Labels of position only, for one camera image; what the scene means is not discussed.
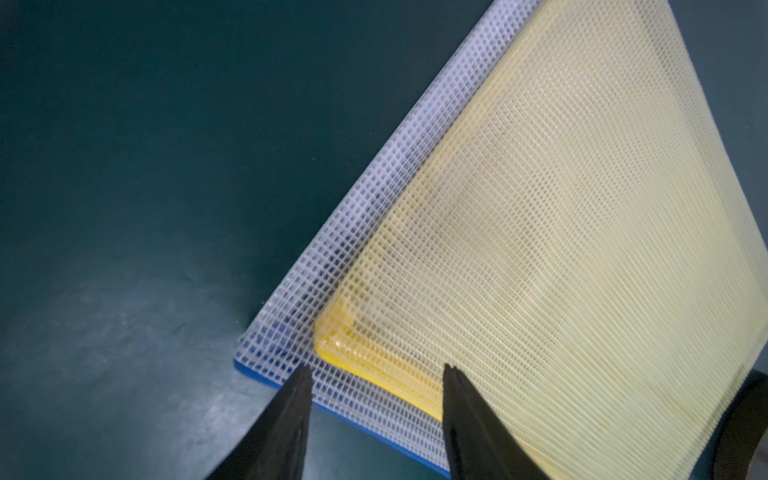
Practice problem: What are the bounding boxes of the yellow mesh document bag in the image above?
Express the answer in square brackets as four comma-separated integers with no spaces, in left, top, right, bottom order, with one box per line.
[314,1,767,479]

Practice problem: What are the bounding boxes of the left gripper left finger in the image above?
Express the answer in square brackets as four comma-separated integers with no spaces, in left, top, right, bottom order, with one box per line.
[207,365,313,480]

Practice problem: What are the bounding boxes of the metal scroll glass rack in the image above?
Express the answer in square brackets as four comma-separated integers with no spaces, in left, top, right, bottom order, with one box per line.
[711,371,767,480]

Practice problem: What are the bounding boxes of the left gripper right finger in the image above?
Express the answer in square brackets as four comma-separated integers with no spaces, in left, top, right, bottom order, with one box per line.
[442,364,548,480]

